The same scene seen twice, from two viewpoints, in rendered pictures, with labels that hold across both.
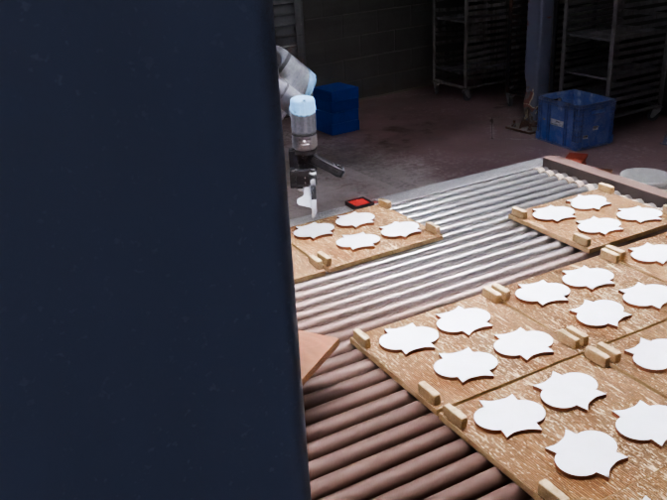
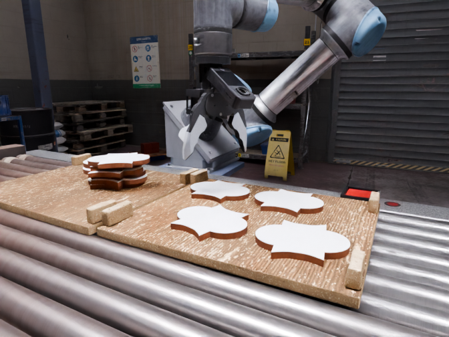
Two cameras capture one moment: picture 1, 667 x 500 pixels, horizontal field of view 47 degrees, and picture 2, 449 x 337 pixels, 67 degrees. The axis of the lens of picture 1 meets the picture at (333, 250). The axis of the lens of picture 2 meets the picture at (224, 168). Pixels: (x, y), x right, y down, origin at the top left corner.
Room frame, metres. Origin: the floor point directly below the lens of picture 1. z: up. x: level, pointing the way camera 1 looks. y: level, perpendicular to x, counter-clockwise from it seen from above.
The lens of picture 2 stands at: (1.88, -0.53, 1.17)
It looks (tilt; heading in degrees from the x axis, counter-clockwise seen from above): 14 degrees down; 57
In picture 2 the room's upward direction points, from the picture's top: straight up
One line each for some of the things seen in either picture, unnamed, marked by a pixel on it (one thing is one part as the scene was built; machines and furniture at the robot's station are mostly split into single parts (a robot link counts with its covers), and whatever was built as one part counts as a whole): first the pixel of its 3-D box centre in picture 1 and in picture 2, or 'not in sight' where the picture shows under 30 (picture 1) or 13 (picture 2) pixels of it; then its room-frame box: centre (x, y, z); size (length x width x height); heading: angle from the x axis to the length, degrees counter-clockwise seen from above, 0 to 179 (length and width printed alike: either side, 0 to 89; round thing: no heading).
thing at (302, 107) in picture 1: (303, 115); (214, 3); (2.26, 0.07, 1.32); 0.09 x 0.08 x 0.11; 6
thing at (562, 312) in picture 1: (595, 295); not in sight; (1.74, -0.66, 0.94); 0.41 x 0.35 x 0.04; 117
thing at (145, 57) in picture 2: not in sight; (144, 62); (4.19, 5.57, 1.55); 0.61 x 0.02 x 0.91; 123
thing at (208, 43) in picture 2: (304, 141); (211, 46); (2.25, 0.07, 1.24); 0.08 x 0.08 x 0.05
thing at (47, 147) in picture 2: not in sight; (29, 145); (2.14, 4.18, 0.44); 0.59 x 0.59 x 0.88
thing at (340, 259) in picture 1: (356, 235); (251, 218); (2.24, -0.08, 0.93); 0.41 x 0.35 x 0.02; 119
